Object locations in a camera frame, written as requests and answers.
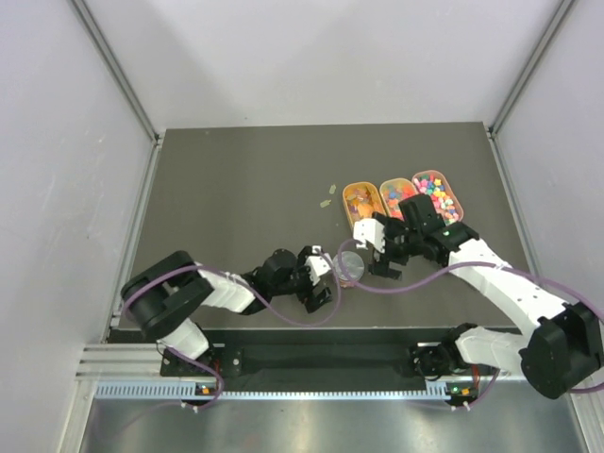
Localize grey slotted cable duct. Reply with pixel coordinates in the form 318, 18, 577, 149
93, 380, 478, 401

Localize orange tray yellow gummies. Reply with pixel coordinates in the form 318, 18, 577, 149
343, 181, 386, 229

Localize clear round jar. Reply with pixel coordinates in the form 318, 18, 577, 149
332, 252, 367, 288

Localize aluminium frame post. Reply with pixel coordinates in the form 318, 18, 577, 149
487, 0, 578, 140
67, 0, 160, 143

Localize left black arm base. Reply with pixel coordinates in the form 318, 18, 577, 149
156, 344, 220, 378

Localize pink tray colourful candies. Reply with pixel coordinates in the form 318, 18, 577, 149
411, 170, 464, 225

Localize left aluminium frame post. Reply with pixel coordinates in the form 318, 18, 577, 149
67, 0, 160, 143

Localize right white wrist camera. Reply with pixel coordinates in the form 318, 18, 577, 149
353, 218, 385, 253

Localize right aluminium frame post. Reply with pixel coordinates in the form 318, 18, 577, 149
487, 0, 578, 140

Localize aluminium front rail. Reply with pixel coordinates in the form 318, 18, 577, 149
75, 343, 591, 382

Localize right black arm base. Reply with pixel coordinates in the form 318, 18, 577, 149
408, 323, 496, 381

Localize black base crossbar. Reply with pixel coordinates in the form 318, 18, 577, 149
215, 344, 414, 377

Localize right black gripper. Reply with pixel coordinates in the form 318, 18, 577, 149
369, 216, 423, 280

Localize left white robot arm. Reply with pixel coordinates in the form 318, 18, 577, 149
121, 245, 332, 375

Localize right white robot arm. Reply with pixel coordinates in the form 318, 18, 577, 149
353, 194, 603, 399

